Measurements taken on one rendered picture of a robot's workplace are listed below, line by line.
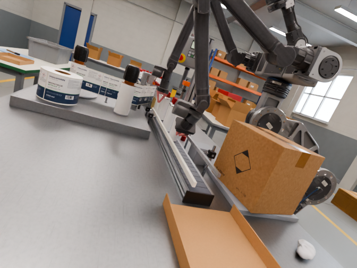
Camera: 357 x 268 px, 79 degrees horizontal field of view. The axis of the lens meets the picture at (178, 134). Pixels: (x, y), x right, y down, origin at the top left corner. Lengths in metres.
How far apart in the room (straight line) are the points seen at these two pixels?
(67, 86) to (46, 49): 2.09
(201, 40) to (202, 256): 0.71
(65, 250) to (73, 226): 0.07
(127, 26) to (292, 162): 8.64
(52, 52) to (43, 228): 2.87
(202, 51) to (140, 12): 8.35
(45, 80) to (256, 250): 1.15
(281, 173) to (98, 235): 0.61
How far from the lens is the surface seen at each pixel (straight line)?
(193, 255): 0.61
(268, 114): 1.22
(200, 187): 0.80
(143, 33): 9.09
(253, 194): 0.87
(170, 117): 1.28
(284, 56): 0.98
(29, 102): 1.23
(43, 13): 9.86
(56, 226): 0.58
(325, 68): 1.10
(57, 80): 1.24
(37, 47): 3.36
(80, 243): 0.55
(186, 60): 1.54
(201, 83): 0.91
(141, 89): 1.55
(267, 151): 0.84
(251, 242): 0.75
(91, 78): 1.55
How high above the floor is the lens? 1.23
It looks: 15 degrees down
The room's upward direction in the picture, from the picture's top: 20 degrees clockwise
